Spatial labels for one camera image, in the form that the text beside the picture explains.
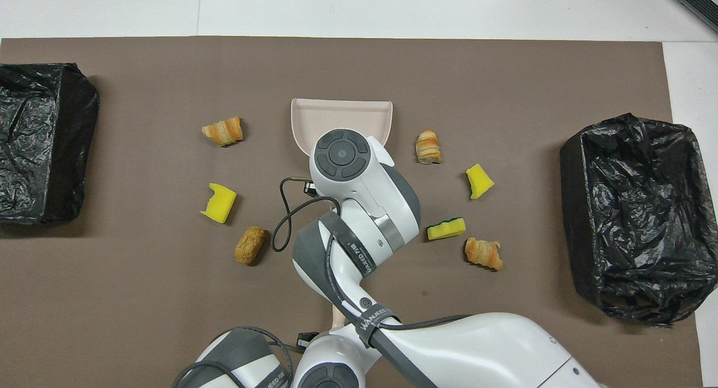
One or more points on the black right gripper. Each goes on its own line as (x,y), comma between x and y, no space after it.
(310,187)

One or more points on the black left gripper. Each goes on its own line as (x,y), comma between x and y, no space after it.
(307,341)

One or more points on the beige plastic dustpan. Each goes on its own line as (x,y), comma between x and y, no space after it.
(336,116)

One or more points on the brown bread roll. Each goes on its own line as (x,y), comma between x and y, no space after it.
(250,246)

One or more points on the large yellow sponge piece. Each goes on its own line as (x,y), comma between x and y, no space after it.
(220,204)

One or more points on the long flaky croissant piece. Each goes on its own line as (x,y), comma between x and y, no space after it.
(224,131)

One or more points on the short stubby croissant piece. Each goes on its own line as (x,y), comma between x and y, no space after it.
(428,148)

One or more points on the yellow green sponge piece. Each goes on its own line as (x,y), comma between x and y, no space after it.
(446,230)

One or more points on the small yellow sponge piece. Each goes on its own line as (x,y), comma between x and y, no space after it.
(479,181)

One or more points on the curled croissant piece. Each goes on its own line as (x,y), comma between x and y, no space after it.
(482,253)

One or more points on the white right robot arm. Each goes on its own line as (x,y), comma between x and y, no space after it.
(364,192)

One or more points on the empty black bag-lined bin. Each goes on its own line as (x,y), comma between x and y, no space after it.
(33,113)

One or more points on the black bag-lined trash bin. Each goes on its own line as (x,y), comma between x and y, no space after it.
(639,208)

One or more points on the brown paper table mat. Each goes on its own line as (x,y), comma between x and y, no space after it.
(140,320)

